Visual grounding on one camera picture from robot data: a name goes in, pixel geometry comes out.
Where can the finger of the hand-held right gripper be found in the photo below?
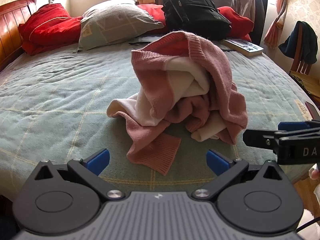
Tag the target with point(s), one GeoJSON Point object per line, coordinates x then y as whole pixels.
{"type": "Point", "coordinates": [257, 138]}
{"type": "Point", "coordinates": [291, 126]}

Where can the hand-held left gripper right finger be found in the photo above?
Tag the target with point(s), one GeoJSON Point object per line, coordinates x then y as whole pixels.
{"type": "Point", "coordinates": [217, 163]}

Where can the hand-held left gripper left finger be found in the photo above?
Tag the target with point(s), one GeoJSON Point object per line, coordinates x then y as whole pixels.
{"type": "Point", "coordinates": [98, 162]}

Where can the pink and white sweater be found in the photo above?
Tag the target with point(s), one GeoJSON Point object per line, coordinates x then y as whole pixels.
{"type": "Point", "coordinates": [155, 92]}

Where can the person's right hand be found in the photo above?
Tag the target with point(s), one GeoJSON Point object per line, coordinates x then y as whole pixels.
{"type": "Point", "coordinates": [316, 173]}

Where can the dark red phone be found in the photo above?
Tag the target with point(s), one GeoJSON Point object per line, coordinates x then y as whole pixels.
{"type": "Point", "coordinates": [312, 110]}

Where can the wooden chair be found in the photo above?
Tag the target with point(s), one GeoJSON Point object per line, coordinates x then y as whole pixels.
{"type": "Point", "coordinates": [303, 70]}

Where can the book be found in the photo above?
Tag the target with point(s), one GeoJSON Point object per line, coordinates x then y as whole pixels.
{"type": "Point", "coordinates": [246, 47]}

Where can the red cushion behind backpack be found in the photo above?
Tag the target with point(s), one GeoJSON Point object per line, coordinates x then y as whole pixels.
{"type": "Point", "coordinates": [237, 22]}

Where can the dark hanging coat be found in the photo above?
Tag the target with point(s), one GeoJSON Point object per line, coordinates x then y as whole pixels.
{"type": "Point", "coordinates": [259, 12]}

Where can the beige hanging shirt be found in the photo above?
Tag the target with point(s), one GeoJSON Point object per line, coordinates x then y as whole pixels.
{"type": "Point", "coordinates": [242, 5]}

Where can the grey green pillow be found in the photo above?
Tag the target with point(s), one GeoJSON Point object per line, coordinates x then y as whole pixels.
{"type": "Point", "coordinates": [112, 22]}

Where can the black backpack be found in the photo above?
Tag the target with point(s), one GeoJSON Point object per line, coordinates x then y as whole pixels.
{"type": "Point", "coordinates": [195, 10]}

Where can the red pillow with gold piping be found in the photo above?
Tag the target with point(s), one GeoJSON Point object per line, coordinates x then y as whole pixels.
{"type": "Point", "coordinates": [47, 27]}

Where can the wooden headboard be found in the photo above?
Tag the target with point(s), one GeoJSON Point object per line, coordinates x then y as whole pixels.
{"type": "Point", "coordinates": [10, 30]}

